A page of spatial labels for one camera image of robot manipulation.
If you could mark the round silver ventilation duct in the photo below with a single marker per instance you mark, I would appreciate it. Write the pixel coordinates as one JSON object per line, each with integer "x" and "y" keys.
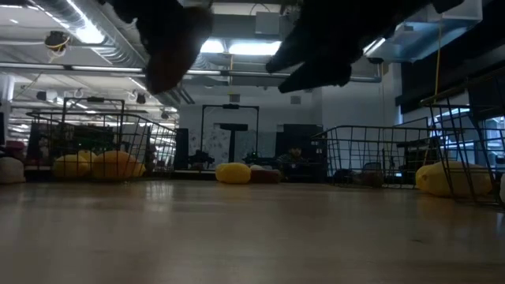
{"x": 118, "y": 51}

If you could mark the black T-shaped stand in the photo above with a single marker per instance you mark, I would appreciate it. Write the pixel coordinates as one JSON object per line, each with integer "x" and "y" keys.
{"x": 233, "y": 127}

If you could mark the grey ceiling junction box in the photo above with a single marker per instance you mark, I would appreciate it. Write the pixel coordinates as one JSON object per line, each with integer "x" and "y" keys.
{"x": 267, "y": 23}

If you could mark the bright ceiling light panel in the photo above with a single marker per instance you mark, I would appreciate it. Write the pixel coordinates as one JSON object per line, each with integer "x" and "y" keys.
{"x": 254, "y": 48}

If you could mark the long horizontal ceiling pipe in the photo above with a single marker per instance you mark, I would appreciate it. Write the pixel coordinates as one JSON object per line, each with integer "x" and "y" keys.
{"x": 236, "y": 73}

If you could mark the black pillar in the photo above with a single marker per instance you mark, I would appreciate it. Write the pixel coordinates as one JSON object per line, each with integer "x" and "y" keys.
{"x": 181, "y": 150}

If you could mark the black background rig frame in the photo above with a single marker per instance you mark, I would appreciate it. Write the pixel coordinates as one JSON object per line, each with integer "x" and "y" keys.
{"x": 230, "y": 106}

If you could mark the black ceiling camera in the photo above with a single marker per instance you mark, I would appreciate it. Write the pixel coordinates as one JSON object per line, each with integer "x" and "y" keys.
{"x": 375, "y": 60}

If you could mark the black background robot arm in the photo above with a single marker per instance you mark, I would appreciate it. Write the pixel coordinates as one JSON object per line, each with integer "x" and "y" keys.
{"x": 256, "y": 158}
{"x": 201, "y": 158}

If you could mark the red background object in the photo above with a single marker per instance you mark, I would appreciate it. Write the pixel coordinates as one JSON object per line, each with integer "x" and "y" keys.
{"x": 16, "y": 146}

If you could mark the black cabinet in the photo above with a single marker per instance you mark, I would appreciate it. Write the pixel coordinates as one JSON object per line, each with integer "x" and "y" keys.
{"x": 300, "y": 138}

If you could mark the orange mango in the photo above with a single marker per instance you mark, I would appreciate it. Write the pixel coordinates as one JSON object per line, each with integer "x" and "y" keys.
{"x": 114, "y": 165}

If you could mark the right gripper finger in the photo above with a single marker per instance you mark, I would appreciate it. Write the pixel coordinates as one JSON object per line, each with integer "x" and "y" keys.
{"x": 323, "y": 77}
{"x": 300, "y": 47}

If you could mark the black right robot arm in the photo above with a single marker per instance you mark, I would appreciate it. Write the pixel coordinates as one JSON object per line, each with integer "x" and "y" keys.
{"x": 446, "y": 4}

